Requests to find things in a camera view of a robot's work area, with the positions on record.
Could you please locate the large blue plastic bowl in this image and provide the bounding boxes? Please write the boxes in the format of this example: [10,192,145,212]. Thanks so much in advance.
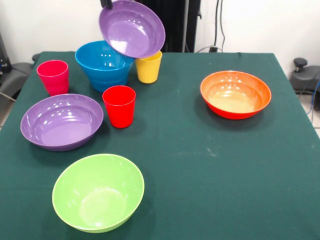
[74,40,136,83]

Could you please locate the black wall cable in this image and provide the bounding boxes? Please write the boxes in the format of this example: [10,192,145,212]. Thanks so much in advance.
[211,17,226,53]

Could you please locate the orange plastic bowl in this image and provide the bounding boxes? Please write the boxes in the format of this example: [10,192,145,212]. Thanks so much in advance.
[200,70,272,120]

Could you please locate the purple plastic bowl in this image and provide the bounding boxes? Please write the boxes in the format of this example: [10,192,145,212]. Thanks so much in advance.
[98,0,166,59]
[20,93,105,152]

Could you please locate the pink plastic cup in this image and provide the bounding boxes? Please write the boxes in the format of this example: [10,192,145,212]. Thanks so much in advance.
[36,59,70,97]

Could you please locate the grey equipment base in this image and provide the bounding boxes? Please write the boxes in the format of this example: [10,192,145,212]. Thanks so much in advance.
[0,32,34,101]

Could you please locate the green plastic bowl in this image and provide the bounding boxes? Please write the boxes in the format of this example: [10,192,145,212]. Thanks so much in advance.
[51,153,146,234]

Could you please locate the dark green tablecloth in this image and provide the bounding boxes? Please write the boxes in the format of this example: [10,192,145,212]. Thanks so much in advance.
[0,51,320,240]

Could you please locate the red plastic cup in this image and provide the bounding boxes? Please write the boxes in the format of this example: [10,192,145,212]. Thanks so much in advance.
[102,85,137,129]

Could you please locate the small teal plastic bowl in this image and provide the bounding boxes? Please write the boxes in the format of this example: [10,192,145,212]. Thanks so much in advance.
[88,74,130,93]

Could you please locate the yellow plastic cup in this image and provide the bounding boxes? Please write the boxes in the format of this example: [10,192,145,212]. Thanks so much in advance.
[135,50,163,84]

